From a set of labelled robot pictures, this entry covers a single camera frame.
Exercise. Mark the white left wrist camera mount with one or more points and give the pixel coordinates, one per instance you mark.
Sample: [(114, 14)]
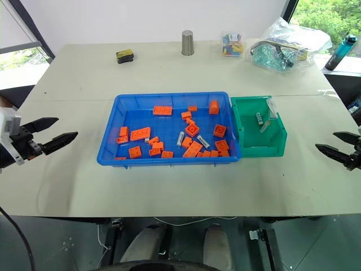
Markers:
[(8, 124)]

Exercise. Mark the teal water bottle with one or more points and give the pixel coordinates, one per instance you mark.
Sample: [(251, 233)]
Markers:
[(339, 53)]

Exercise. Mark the clear box of colourful items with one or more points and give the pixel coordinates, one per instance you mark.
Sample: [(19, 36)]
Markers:
[(232, 45)]

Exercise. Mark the black table leg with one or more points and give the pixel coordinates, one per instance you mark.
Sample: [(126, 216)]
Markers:
[(270, 248), (112, 240)]

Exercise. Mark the square orange block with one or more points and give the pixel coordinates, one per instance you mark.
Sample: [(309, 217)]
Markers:
[(222, 145), (192, 130), (135, 152), (219, 131)]

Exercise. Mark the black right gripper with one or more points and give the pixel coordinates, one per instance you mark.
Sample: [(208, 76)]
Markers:
[(356, 161)]

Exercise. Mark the green plastic bin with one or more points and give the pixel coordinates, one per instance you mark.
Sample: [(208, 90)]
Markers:
[(262, 151)]

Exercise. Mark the blue plastic tray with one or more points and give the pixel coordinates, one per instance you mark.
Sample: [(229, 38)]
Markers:
[(169, 162)]

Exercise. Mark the black yellow board eraser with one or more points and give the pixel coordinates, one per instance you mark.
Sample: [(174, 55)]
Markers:
[(124, 56)]

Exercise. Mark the clear plastic bag with items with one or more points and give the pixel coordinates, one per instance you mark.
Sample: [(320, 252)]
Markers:
[(285, 49)]

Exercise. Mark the small orange block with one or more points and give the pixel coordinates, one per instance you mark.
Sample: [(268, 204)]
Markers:
[(190, 121), (167, 154), (186, 115), (214, 153), (199, 154), (154, 152), (224, 153), (158, 145), (122, 139), (123, 131), (154, 140), (186, 142), (206, 153), (120, 158)]

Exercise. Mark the long flat orange block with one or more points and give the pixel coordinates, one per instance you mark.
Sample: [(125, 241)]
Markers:
[(193, 150), (140, 134), (162, 110)]

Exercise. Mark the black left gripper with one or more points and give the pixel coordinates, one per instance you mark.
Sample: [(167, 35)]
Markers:
[(26, 142)]

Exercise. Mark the tall orange block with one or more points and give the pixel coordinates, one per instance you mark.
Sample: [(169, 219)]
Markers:
[(214, 107)]

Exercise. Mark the grey rounded leg shape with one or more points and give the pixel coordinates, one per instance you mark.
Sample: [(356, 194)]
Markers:
[(144, 245), (215, 244)]

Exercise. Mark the steel cup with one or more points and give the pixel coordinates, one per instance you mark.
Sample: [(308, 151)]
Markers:
[(188, 43)]

